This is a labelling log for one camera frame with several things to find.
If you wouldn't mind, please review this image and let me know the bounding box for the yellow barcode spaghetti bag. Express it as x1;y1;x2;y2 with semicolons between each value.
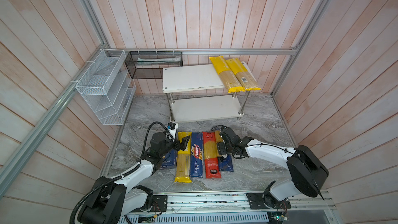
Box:
226;58;261;91

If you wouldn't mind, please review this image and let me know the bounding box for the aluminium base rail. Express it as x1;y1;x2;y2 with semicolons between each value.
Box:
119;191;342;224

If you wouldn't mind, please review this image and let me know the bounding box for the white wire mesh rack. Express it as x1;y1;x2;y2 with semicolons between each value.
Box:
76;49;136;125

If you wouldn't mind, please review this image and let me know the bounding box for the dark blue pasta box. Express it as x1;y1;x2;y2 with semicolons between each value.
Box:
160;149;177;169

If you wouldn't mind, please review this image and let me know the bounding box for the yellow clear spaghetti bag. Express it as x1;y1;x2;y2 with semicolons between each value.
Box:
209;56;245;93

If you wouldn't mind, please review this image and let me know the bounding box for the blue yellow spaghetti bag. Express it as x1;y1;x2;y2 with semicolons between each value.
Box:
215;130;234;172

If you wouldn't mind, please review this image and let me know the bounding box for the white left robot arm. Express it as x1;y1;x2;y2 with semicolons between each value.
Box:
69;130;191;224

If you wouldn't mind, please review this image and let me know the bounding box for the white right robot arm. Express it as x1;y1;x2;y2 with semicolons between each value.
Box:
217;126;329;209

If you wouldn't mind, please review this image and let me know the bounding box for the white two-tier metal shelf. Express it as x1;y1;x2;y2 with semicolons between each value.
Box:
162;64;249;123

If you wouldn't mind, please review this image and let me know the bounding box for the yellow Pastati spaghetti bag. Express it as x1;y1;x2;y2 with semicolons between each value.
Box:
175;132;192;183

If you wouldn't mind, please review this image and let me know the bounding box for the red spaghetti bag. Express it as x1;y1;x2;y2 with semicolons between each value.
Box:
203;132;221;179

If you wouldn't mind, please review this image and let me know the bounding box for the aluminium frame rail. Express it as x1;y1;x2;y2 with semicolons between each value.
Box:
123;48;299;56

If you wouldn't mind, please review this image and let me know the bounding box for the black mesh wall basket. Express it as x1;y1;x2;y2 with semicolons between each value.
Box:
124;51;183;79

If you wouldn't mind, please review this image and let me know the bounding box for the blue Barilla spaghetti box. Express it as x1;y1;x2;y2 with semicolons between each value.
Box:
190;132;204;178

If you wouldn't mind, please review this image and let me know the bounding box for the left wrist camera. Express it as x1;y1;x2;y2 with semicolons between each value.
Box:
167;122;178;142

